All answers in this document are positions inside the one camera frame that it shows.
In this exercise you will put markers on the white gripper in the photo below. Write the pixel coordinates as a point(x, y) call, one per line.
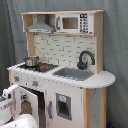
point(11, 100)

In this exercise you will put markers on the white oven door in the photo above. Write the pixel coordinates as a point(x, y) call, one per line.
point(28, 103)

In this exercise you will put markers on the wooden toy kitchen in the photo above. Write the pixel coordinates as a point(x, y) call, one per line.
point(63, 50)

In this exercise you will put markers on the red stove knob left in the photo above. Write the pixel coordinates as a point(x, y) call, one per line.
point(16, 79)

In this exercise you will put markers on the red stove knob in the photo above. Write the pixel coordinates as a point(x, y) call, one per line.
point(16, 79)
point(35, 83)

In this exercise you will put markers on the red stove knob right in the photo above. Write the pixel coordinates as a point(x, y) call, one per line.
point(35, 83)

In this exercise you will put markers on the silver toy pot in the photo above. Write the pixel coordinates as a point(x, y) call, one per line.
point(31, 61)

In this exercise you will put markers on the black toy stovetop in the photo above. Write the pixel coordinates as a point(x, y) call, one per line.
point(41, 67)

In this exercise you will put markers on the white fridge door with dispenser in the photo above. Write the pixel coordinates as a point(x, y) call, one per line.
point(64, 106)

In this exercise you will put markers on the grey toy sink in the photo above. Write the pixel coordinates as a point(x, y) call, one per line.
point(74, 74)

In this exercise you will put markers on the silver range hood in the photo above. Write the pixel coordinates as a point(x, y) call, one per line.
point(40, 26)

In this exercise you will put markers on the black toy faucet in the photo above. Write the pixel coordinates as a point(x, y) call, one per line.
point(83, 63)

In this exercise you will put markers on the toy microwave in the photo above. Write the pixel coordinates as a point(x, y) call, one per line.
point(74, 23)

